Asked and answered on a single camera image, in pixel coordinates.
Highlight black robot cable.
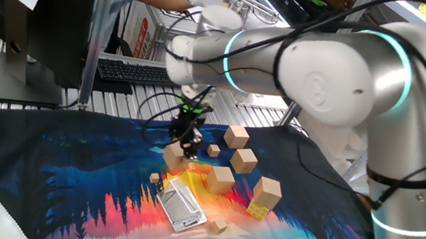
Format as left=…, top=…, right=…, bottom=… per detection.
left=128, top=0, right=426, bottom=217

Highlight colourful forest print cloth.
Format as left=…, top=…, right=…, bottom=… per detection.
left=0, top=91, right=397, bottom=239

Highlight white foam pieces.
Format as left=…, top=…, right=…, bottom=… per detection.
left=291, top=105, right=375, bottom=178

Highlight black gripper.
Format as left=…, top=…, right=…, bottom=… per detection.
left=165, top=109, right=207, bottom=162

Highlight black computer monitor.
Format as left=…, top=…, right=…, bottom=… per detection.
left=0, top=0, right=98, bottom=110

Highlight green wrist adapter ring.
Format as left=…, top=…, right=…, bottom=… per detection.
left=176, top=98, right=211, bottom=117

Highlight black monitor cable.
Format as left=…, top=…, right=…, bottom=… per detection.
left=0, top=89, right=80, bottom=120

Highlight Rubik's cube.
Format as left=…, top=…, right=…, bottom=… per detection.
left=245, top=198, right=271, bottom=222

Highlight silver metal mesh holder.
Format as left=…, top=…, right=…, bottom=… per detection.
left=151, top=175, right=213, bottom=237

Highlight black keyboard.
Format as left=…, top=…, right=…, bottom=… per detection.
left=94, top=58, right=182, bottom=90

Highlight white metal shelf rack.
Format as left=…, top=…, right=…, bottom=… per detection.
left=273, top=0, right=426, bottom=193

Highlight large wooden cube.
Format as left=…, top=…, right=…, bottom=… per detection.
left=161, top=140, right=193, bottom=173
left=222, top=123, right=252, bottom=152
left=228, top=145, right=260, bottom=177
left=250, top=176, right=285, bottom=212
left=204, top=164, right=238, bottom=197

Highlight aluminium vertical post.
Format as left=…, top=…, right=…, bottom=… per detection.
left=76, top=0, right=117, bottom=114

